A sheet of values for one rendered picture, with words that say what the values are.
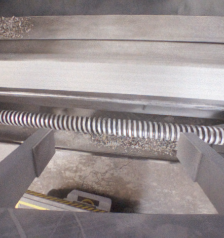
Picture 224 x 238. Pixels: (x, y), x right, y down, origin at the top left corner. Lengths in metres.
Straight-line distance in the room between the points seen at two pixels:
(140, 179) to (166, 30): 0.95
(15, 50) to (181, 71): 0.32
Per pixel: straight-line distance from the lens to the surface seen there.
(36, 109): 0.77
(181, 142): 0.17
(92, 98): 0.37
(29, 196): 0.99
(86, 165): 1.17
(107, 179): 1.16
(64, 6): 0.56
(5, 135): 0.93
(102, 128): 0.39
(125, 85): 0.30
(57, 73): 0.33
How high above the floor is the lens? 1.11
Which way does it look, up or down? 80 degrees down
